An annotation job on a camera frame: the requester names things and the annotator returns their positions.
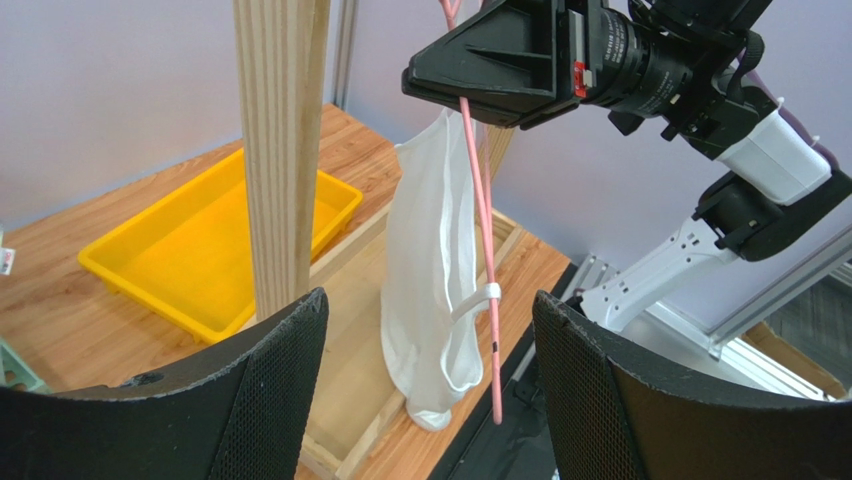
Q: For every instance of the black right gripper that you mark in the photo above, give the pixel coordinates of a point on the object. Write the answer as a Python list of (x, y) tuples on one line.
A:
[(523, 63)]

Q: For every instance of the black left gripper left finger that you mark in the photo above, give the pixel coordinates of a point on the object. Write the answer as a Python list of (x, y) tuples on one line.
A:
[(234, 410)]

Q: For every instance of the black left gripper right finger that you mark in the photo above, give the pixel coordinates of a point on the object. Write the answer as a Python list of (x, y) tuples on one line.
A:
[(617, 410)]

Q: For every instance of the pink wire hanger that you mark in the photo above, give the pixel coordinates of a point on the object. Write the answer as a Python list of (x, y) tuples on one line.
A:
[(481, 174)]

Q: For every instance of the white tank top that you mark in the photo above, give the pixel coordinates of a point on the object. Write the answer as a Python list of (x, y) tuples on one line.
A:
[(430, 298)]

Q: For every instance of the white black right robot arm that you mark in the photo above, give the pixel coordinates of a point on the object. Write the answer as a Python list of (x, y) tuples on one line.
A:
[(778, 184)]

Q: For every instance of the yellow plastic tray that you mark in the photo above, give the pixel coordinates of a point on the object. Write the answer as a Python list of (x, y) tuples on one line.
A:
[(188, 256)]

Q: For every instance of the wooden clothes rack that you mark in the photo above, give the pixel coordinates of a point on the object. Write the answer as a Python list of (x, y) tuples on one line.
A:
[(281, 47)]

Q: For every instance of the green file organizer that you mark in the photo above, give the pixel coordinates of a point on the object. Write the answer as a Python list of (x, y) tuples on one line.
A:
[(16, 374)]

